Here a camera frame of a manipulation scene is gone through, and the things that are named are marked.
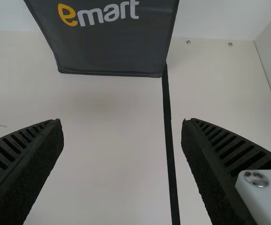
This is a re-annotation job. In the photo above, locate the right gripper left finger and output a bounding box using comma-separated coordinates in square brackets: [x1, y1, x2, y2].
[0, 118, 64, 225]

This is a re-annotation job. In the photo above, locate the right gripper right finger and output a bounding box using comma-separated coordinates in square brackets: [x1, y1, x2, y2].
[181, 118, 271, 225]

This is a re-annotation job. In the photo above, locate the black strip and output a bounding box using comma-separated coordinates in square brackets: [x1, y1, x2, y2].
[161, 62, 181, 225]

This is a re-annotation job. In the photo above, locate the dark grey bag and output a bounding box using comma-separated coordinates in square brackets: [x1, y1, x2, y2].
[23, 0, 180, 78]

